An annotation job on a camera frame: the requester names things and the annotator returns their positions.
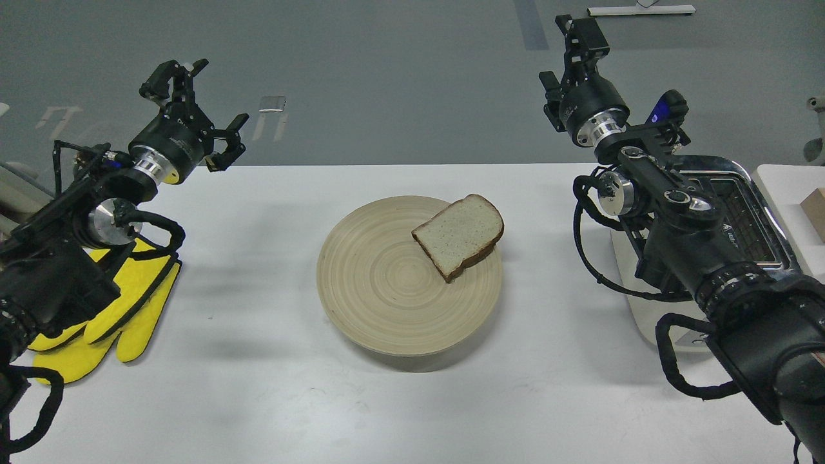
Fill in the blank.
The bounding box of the grey floor plate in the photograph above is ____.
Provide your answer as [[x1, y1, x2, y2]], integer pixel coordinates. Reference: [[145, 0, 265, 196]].
[[257, 96, 287, 113]]

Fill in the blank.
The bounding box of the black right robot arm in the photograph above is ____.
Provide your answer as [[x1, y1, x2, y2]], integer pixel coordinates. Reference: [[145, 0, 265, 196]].
[[539, 15, 823, 463]]

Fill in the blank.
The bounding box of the small wooden block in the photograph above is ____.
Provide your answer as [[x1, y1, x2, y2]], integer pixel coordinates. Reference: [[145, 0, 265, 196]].
[[801, 187, 825, 243]]

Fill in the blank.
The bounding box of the white bar on floor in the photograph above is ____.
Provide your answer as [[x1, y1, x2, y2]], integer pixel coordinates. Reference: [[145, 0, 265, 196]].
[[587, 4, 696, 17]]

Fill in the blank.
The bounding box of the slice of bread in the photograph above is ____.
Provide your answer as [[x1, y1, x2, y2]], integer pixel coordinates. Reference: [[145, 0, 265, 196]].
[[411, 193, 505, 283]]

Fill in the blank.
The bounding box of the cream chrome toaster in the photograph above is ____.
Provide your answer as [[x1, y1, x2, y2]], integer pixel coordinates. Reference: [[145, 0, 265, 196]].
[[610, 155, 802, 355]]

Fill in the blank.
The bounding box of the yellow oven mitt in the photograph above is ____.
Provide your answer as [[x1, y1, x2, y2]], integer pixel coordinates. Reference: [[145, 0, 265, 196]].
[[29, 255, 182, 383]]

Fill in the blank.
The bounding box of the round wooden plate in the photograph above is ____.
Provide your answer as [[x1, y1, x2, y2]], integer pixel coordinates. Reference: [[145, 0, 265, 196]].
[[316, 196, 503, 356]]

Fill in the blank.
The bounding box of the white side table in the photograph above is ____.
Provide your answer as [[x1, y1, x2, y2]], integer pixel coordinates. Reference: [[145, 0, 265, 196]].
[[753, 164, 824, 282]]

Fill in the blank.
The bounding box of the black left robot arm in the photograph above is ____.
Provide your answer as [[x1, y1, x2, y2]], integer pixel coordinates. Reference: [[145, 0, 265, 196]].
[[1, 59, 248, 463]]

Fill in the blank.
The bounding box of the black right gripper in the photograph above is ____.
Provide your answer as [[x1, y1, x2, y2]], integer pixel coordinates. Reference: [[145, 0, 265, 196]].
[[539, 15, 630, 148]]

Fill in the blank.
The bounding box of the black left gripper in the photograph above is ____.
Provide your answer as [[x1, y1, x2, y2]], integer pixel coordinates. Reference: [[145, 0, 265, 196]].
[[129, 59, 249, 185]]

